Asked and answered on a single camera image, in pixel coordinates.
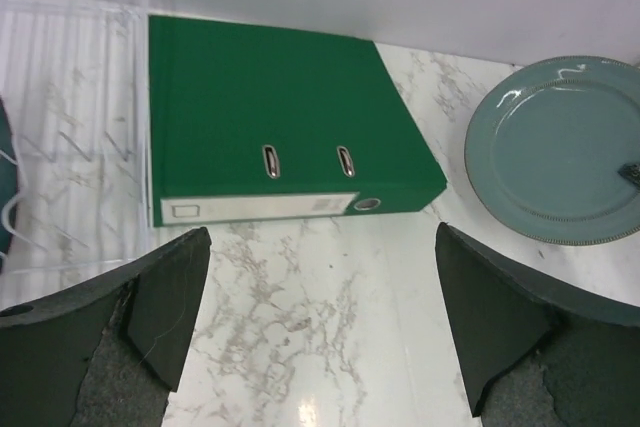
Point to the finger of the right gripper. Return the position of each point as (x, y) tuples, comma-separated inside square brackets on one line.
[(630, 171)]

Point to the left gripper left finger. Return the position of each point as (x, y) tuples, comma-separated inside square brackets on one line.
[(110, 350)]

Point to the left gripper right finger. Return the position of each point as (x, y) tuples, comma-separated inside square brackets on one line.
[(534, 350)]

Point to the light blue plate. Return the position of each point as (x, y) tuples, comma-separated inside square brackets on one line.
[(544, 150)]

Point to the dark teal plate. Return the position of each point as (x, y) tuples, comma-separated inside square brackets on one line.
[(9, 177)]

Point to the clear plastic dish rack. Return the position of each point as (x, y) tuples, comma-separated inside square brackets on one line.
[(73, 92)]

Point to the green lever arch binder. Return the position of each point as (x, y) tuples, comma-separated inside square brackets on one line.
[(257, 123)]

